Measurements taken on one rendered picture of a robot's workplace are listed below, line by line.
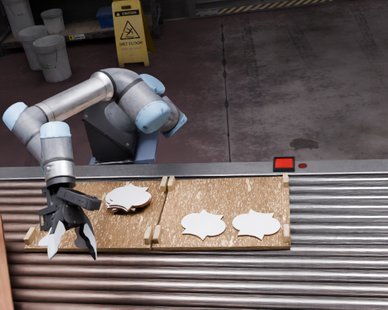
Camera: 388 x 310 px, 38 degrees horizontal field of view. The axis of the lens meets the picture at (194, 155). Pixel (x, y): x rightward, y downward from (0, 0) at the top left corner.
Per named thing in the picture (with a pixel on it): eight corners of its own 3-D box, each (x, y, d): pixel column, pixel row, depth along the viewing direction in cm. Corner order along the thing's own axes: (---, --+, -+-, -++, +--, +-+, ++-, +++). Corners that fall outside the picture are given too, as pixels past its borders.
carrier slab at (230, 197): (171, 183, 198) (170, 179, 197) (288, 179, 191) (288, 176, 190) (153, 251, 169) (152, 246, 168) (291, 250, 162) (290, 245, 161)
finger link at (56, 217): (56, 243, 129) (69, 216, 136) (62, 242, 129) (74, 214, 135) (43, 231, 127) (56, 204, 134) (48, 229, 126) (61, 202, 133)
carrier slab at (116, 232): (61, 186, 205) (60, 182, 204) (170, 184, 198) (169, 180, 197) (24, 251, 176) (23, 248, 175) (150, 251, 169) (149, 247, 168)
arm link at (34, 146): (48, 138, 158) (49, 123, 148) (74, 167, 157) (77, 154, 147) (26, 154, 154) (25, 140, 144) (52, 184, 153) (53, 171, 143)
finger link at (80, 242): (87, 257, 143) (68, 227, 140) (105, 251, 140) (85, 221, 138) (81, 264, 140) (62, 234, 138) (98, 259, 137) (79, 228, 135)
